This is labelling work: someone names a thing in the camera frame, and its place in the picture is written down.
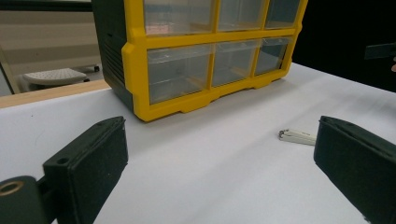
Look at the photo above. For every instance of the set of clear plastic drawers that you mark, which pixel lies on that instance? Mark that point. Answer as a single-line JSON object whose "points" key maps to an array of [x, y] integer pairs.
{"points": [[177, 71]]}

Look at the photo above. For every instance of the black caster wheel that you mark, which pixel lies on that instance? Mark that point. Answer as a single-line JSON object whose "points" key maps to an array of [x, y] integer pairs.
{"points": [[96, 68]]}

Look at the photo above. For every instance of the small white clip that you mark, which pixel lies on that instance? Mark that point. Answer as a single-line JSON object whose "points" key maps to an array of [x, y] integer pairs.
{"points": [[295, 136]]}

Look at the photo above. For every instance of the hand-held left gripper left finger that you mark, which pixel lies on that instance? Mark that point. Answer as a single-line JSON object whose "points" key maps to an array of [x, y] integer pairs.
{"points": [[90, 161]]}

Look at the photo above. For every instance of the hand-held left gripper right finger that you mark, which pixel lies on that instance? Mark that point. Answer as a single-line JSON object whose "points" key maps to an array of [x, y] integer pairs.
{"points": [[358, 165]]}

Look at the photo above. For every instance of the white perforated footrest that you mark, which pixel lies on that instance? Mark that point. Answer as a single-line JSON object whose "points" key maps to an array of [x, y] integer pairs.
{"points": [[54, 76]]}

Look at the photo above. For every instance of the yellow and black drawer cabinet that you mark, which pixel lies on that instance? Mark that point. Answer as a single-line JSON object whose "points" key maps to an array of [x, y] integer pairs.
{"points": [[137, 77]]}

